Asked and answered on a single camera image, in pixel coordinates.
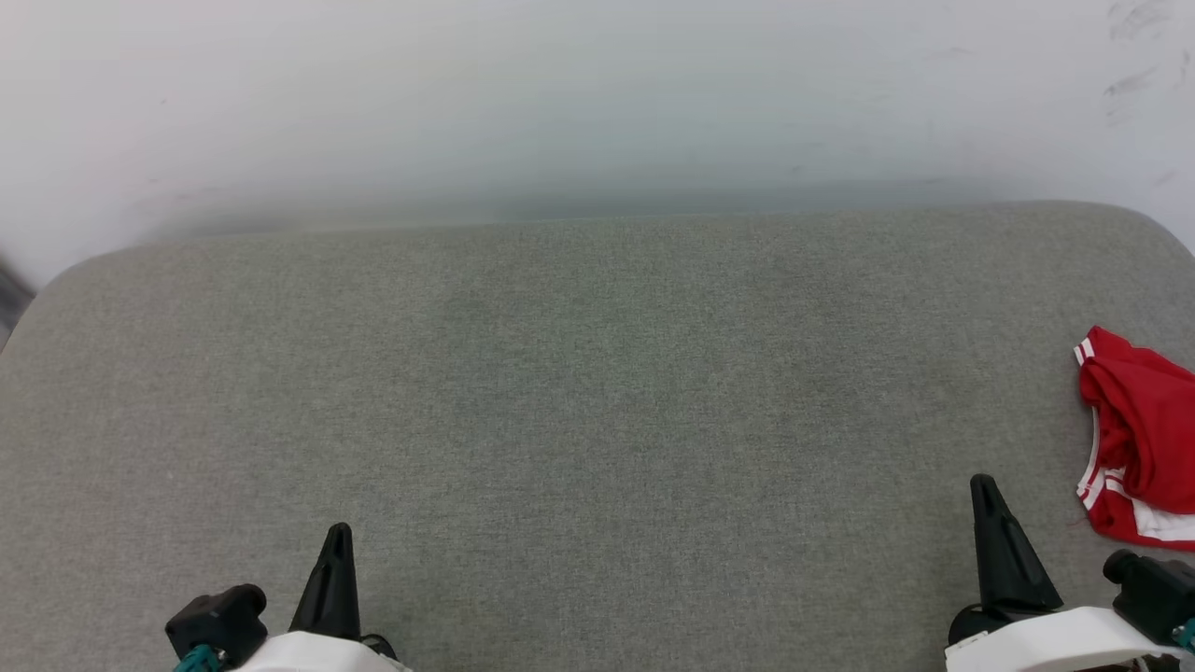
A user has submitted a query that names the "grey fabric sofa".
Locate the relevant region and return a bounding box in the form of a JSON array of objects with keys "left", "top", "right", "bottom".
[{"left": 0, "top": 201, "right": 1195, "bottom": 672}]

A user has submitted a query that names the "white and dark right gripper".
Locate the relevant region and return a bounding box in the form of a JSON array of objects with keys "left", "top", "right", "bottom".
[{"left": 945, "top": 473, "right": 1185, "bottom": 672}]

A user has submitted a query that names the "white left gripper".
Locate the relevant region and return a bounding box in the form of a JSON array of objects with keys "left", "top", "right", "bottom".
[{"left": 227, "top": 523, "right": 413, "bottom": 672}]

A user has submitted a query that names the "red garment with white stripes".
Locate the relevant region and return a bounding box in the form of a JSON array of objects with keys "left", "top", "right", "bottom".
[{"left": 1073, "top": 325, "right": 1195, "bottom": 552}]

